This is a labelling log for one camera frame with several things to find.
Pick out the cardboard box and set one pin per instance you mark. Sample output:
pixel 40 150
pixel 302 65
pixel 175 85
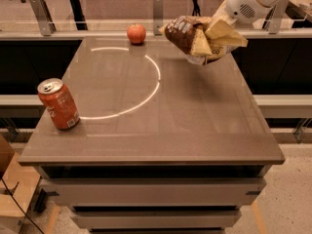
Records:
pixel 17 186

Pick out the left metal railing bracket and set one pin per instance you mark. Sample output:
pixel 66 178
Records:
pixel 44 19

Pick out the brown sea salt chip bag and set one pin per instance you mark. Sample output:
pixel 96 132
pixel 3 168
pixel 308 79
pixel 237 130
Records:
pixel 180 32

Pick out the orange soda can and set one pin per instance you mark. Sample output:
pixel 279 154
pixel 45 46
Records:
pixel 59 102

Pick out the upper grey drawer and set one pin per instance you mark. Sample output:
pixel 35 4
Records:
pixel 153 192

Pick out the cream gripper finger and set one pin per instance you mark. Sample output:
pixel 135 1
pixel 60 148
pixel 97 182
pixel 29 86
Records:
pixel 200 45
pixel 220 32

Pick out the right metal railing bracket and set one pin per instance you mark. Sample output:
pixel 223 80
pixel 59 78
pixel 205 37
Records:
pixel 273 20

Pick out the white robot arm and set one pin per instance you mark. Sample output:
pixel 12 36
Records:
pixel 242 11

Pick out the middle metal railing bracket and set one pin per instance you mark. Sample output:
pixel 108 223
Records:
pixel 157 16

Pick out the lower grey drawer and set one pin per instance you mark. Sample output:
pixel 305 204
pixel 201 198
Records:
pixel 156 220

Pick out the red apple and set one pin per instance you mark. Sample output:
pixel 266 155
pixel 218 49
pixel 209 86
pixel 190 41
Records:
pixel 136 33

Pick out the metal railing bracket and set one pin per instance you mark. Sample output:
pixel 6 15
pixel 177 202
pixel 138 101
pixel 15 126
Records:
pixel 157 16
pixel 273 20
pixel 44 19

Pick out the grey drawer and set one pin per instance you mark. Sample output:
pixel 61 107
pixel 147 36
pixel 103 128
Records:
pixel 153 192
pixel 156 220

